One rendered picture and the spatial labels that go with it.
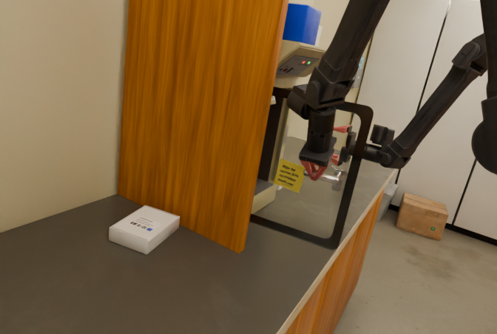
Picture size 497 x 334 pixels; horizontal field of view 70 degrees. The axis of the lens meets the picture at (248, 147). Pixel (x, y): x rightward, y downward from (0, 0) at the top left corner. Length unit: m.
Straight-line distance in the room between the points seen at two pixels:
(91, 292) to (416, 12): 3.70
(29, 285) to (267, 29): 0.75
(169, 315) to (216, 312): 0.10
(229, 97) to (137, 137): 0.36
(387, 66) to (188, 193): 3.22
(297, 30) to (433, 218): 3.08
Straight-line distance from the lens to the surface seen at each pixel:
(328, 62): 0.72
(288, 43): 0.92
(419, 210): 3.78
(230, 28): 0.91
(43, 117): 1.07
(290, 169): 0.96
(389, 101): 3.99
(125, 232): 0.98
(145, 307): 0.82
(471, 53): 1.12
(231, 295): 0.87
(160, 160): 1.09
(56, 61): 1.07
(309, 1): 1.22
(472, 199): 4.11
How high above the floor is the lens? 1.48
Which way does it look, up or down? 16 degrees down
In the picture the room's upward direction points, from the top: 10 degrees clockwise
